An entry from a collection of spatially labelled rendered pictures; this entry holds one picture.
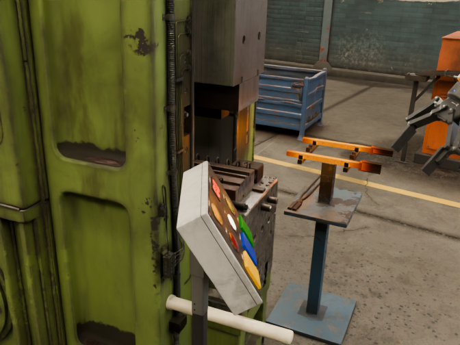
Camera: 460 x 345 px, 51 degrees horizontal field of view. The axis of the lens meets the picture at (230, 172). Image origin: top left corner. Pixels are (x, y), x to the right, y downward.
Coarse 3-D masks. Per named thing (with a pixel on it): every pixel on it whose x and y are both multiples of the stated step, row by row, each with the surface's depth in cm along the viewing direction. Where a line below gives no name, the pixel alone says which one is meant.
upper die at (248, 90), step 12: (204, 84) 164; (240, 84) 160; (252, 84) 171; (204, 96) 166; (216, 96) 164; (228, 96) 162; (240, 96) 162; (252, 96) 173; (216, 108) 166; (228, 108) 164; (240, 108) 164
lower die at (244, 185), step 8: (200, 160) 198; (232, 168) 188; (240, 168) 191; (248, 168) 191; (216, 176) 183; (224, 176) 184; (232, 176) 183; (240, 176) 182; (224, 184) 179; (232, 184) 178; (240, 184) 178; (248, 184) 187; (232, 192) 174; (240, 192) 179; (232, 200) 175; (240, 200) 181
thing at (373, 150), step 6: (306, 138) 244; (312, 138) 244; (318, 144) 242; (324, 144) 241; (330, 144) 240; (336, 144) 239; (342, 144) 237; (348, 144) 237; (354, 144) 237; (354, 150) 236; (360, 150) 235; (366, 150) 234; (372, 150) 231; (378, 150) 232; (384, 150) 230; (390, 150) 230; (390, 156) 230
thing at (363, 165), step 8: (288, 152) 224; (296, 152) 224; (304, 152) 224; (320, 160) 219; (328, 160) 218; (336, 160) 216; (344, 160) 215; (352, 160) 216; (360, 168) 212; (368, 168) 212; (376, 168) 210
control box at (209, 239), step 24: (192, 168) 138; (192, 192) 122; (192, 216) 109; (192, 240) 110; (216, 240) 110; (240, 240) 127; (216, 264) 112; (240, 264) 114; (216, 288) 115; (240, 288) 115; (240, 312) 118
